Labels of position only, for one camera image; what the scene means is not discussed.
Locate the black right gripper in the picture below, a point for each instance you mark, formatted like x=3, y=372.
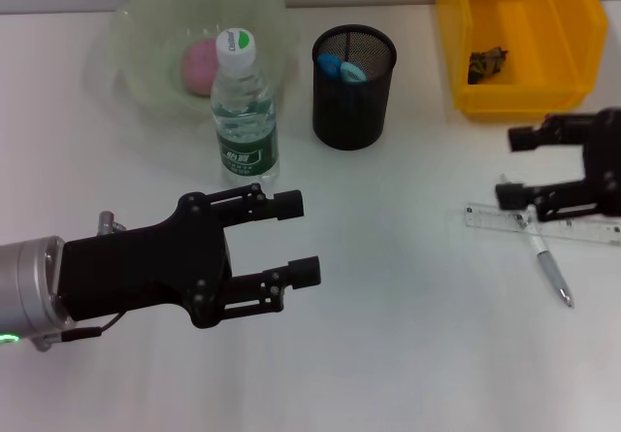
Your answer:
x=606, y=160

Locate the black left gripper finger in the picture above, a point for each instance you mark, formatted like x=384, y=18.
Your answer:
x=288, y=205
x=303, y=273

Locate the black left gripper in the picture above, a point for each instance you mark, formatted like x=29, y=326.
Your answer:
x=145, y=267

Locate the transparent plastic ruler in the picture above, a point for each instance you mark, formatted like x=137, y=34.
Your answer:
x=582, y=228

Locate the clear green-label water bottle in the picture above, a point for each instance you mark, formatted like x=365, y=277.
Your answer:
x=245, y=126

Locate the white grey pen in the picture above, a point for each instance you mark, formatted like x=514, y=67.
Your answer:
x=548, y=267

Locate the green plastic wrapper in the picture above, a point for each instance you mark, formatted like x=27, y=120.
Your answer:
x=485, y=65

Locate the blue scissors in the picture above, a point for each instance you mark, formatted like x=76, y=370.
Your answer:
x=339, y=68

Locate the pink toy peach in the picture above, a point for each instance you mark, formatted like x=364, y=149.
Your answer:
x=196, y=70

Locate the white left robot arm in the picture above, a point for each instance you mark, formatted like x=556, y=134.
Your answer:
x=29, y=286

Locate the black mesh pen holder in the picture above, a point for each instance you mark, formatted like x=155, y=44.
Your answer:
x=349, y=111

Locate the translucent green plastic fruit bowl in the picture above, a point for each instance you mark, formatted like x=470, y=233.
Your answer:
x=145, y=63

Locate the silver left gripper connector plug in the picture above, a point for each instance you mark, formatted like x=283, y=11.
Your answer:
x=109, y=223

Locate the yellow plastic bin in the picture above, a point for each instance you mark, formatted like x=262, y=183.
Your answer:
x=543, y=87

